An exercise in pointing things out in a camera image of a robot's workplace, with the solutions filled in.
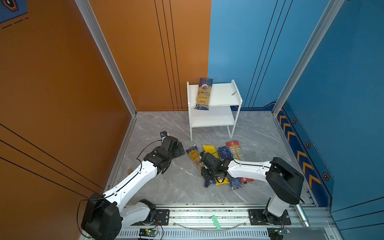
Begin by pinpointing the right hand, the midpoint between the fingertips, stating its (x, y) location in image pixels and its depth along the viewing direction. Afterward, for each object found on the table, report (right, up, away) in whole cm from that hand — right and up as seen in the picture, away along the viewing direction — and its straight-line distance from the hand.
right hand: (202, 173), depth 87 cm
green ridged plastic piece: (+6, -19, -16) cm, 25 cm away
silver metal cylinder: (+48, -16, -15) cm, 53 cm away
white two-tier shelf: (+12, +40, -8) cm, 42 cm away
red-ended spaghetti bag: (+23, +10, +6) cm, 26 cm away
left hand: (-15, +16, -3) cm, 23 cm away
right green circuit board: (+35, -23, -16) cm, 45 cm away
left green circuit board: (-27, -23, -16) cm, 39 cm away
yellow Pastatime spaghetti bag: (+7, +13, +9) cm, 17 cm away
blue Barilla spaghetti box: (+15, +11, +7) cm, 20 cm away
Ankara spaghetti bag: (-5, +12, +7) cm, 15 cm away
